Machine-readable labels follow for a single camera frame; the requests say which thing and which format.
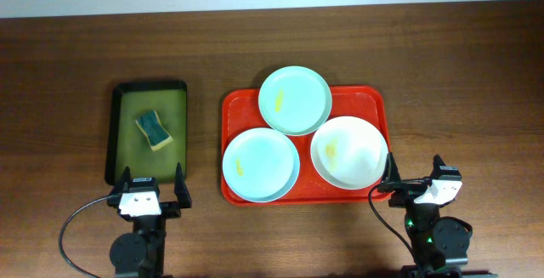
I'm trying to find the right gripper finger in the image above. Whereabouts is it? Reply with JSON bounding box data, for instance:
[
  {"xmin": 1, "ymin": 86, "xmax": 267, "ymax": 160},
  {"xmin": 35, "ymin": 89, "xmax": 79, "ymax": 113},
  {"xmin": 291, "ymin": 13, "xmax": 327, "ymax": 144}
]
[
  {"xmin": 431, "ymin": 155, "xmax": 445, "ymax": 179},
  {"xmin": 382, "ymin": 152, "xmax": 401, "ymax": 183}
]

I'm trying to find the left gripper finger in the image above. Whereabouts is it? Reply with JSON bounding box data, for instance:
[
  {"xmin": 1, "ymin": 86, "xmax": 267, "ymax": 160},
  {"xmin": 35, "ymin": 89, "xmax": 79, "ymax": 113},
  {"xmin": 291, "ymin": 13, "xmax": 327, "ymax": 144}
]
[
  {"xmin": 110, "ymin": 167, "xmax": 131, "ymax": 196},
  {"xmin": 174, "ymin": 162, "xmax": 192, "ymax": 208}
]

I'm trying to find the white plate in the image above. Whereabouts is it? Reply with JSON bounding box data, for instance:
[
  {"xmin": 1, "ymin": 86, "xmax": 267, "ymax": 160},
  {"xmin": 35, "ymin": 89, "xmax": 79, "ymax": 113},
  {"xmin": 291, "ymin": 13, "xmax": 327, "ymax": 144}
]
[{"xmin": 310, "ymin": 116, "xmax": 388, "ymax": 190}]

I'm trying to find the green and yellow sponge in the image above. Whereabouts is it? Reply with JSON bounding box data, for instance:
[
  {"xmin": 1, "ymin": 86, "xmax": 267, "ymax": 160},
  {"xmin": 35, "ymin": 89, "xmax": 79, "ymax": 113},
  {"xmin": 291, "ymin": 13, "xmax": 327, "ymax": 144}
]
[{"xmin": 135, "ymin": 111, "xmax": 173, "ymax": 151}]

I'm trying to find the light blue plate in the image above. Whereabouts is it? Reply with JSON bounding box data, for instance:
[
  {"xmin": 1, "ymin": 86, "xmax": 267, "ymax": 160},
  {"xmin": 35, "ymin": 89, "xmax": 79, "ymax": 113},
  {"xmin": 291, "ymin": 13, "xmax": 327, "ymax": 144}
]
[{"xmin": 222, "ymin": 128, "xmax": 301, "ymax": 203}]

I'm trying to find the mint green plate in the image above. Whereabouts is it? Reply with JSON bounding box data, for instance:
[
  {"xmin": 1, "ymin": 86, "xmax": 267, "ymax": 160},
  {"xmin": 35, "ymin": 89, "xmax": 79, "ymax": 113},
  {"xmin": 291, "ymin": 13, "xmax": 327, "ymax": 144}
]
[{"xmin": 258, "ymin": 65, "xmax": 332, "ymax": 136}]

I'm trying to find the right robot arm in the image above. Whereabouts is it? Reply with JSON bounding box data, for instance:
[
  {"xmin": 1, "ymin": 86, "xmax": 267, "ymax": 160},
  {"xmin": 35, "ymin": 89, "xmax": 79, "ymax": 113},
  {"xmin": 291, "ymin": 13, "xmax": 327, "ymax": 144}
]
[{"xmin": 374, "ymin": 153, "xmax": 473, "ymax": 278}]

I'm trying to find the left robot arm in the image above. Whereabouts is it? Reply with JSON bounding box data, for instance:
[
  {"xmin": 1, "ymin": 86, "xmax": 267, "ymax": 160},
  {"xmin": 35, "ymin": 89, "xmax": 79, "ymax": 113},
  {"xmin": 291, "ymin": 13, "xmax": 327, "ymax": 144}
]
[{"xmin": 107, "ymin": 164, "xmax": 192, "ymax": 278}]

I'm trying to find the black tray with green mat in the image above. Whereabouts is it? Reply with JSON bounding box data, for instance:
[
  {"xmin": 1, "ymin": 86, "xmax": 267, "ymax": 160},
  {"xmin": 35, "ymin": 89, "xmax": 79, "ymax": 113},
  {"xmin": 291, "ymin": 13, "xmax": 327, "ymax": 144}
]
[{"xmin": 105, "ymin": 80, "xmax": 188, "ymax": 184}]

